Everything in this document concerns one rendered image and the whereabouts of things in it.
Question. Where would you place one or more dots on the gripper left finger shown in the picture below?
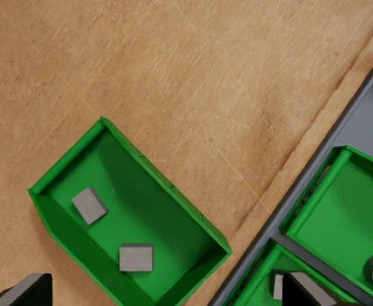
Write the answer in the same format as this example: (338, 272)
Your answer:
(36, 289)

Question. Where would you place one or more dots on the green bin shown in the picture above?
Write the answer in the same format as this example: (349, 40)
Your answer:
(144, 207)
(336, 220)
(257, 276)

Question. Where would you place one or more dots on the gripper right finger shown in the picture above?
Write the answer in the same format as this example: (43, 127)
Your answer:
(299, 290)

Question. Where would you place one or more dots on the grey shelf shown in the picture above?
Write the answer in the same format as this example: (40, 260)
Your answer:
(355, 131)

